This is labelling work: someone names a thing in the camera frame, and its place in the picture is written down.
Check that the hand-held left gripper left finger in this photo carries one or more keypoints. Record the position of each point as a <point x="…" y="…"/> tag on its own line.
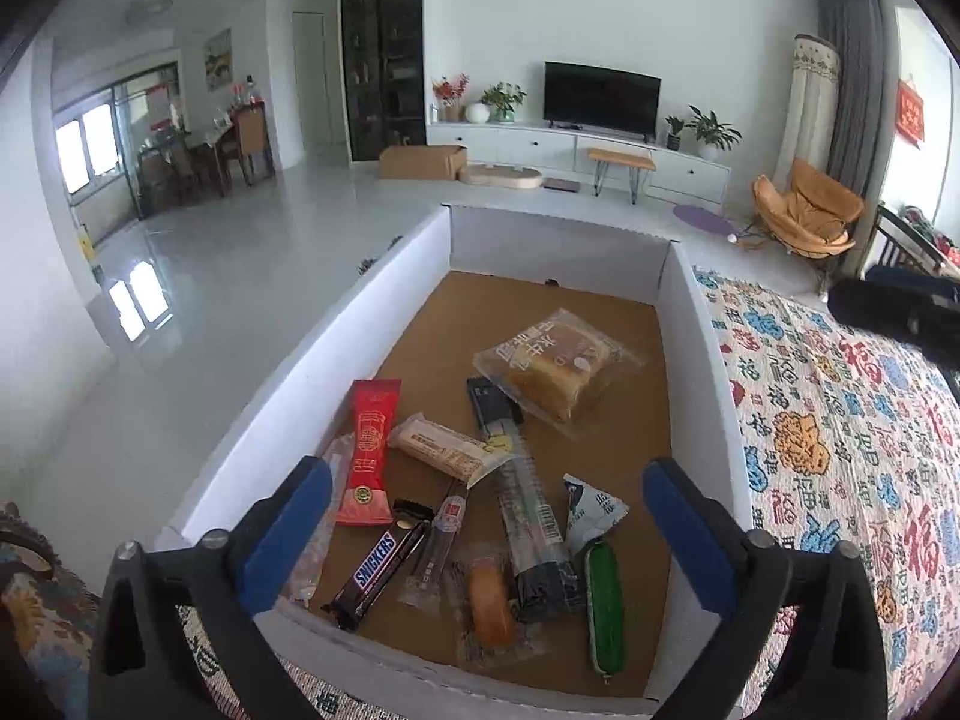
<point x="289" y="532"/>

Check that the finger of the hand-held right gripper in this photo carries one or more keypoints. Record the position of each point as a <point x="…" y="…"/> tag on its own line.
<point x="885" y="307"/>

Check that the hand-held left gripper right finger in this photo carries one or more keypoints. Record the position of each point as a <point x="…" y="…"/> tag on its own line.
<point x="694" y="532"/>

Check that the dark brown chocolate bar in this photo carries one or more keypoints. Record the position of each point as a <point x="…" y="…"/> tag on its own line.
<point x="375" y="570"/>

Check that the white triangular pouch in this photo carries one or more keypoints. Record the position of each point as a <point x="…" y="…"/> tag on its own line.
<point x="592" y="514"/>

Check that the red snack packet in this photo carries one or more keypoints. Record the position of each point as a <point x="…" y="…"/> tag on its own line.
<point x="367" y="450"/>

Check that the green sausage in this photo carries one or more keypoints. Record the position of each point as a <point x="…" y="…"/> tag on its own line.
<point x="604" y="607"/>

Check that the brown fruit stick packet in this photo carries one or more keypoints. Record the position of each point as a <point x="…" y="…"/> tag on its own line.
<point x="439" y="540"/>

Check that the long dark snack packet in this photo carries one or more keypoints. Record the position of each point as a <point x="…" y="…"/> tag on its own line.
<point x="529" y="510"/>

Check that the beige snack bar packet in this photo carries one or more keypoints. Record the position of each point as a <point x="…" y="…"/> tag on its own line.
<point x="442" y="446"/>

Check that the clear bread packet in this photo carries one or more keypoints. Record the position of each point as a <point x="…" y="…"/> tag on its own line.
<point x="555" y="375"/>

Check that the yellow corn sausage packet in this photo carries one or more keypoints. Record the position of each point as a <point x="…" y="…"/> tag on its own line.
<point x="491" y="600"/>

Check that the white cardboard box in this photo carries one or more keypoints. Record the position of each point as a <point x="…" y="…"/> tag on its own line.
<point x="420" y="330"/>

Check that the dark wooden chair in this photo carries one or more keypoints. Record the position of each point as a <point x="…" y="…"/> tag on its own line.
<point x="889" y="229"/>

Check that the orange lounge chair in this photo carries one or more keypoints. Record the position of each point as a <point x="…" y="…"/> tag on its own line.
<point x="810" y="202"/>

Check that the printed blanket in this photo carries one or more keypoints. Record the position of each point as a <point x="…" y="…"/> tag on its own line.
<point x="825" y="465"/>

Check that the purple floor mat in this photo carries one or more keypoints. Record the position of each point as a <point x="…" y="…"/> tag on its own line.
<point x="705" y="217"/>

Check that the covered standing air conditioner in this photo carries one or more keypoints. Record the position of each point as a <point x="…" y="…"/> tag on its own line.
<point x="810" y="105"/>

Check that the grey curtain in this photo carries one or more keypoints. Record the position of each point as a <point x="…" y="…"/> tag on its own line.
<point x="859" y="90"/>

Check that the large potted plant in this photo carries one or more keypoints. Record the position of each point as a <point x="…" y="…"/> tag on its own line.
<point x="712" y="131"/>

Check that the small potted plant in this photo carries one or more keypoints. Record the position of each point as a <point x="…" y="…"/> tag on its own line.
<point x="673" y="127"/>

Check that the wooden stool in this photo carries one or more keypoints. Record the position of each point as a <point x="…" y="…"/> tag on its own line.
<point x="621" y="157"/>

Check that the dark flat board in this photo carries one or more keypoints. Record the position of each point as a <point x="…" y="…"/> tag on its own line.
<point x="561" y="184"/>

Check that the black television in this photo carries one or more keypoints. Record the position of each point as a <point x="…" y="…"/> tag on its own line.
<point x="600" y="97"/>

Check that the brown cardboard box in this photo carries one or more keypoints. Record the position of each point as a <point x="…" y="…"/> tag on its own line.
<point x="416" y="163"/>

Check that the white television cabinet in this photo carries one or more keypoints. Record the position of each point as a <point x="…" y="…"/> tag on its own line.
<point x="525" y="146"/>

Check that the wooden dining chair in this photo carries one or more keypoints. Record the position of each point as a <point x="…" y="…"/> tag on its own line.
<point x="251" y="135"/>

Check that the oval cat scratcher bed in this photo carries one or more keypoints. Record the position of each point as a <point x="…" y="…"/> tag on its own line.
<point x="499" y="178"/>

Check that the glass balcony door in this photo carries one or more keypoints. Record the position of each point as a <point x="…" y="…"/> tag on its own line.
<point x="127" y="135"/>

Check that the bushy potted plant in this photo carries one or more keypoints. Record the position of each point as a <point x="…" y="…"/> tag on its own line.
<point x="502" y="97"/>

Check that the white door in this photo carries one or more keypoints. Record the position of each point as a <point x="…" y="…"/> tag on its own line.
<point x="309" y="90"/>

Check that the white round vase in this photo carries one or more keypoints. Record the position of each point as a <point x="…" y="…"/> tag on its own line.
<point x="478" y="112"/>

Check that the red flowers in vase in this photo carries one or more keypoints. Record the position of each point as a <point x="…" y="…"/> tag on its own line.
<point x="450" y="90"/>

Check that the black display cabinet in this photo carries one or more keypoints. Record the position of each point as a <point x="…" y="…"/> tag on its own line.
<point x="382" y="52"/>

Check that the red wall hanging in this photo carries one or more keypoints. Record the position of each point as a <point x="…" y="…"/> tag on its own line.
<point x="910" y="116"/>

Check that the wall painting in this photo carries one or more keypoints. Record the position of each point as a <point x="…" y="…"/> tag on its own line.
<point x="217" y="60"/>

